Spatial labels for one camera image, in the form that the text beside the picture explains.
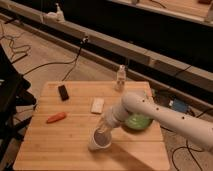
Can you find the white ceramic cup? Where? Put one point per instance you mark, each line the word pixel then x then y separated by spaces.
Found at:
pixel 99 140

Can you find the blue box on floor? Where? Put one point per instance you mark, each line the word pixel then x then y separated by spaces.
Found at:
pixel 178 105

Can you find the clear plastic bottle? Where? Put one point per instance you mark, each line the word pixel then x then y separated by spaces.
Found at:
pixel 121 78

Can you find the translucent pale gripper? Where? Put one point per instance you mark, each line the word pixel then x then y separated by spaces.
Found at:
pixel 107 123

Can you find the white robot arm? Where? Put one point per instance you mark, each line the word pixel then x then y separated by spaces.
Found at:
pixel 198 131

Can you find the white rectangular block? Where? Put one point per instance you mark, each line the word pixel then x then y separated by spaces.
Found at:
pixel 97 105

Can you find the orange toy carrot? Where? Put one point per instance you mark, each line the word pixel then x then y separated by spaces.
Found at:
pixel 56 117

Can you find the black rectangular block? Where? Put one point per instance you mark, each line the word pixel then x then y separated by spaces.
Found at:
pixel 63 93

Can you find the green ceramic bowl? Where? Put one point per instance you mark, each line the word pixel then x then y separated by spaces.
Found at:
pixel 138 122

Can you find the black chair frame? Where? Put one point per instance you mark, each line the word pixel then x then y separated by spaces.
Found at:
pixel 13 93

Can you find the white power adapter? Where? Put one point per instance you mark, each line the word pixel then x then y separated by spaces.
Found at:
pixel 58 15

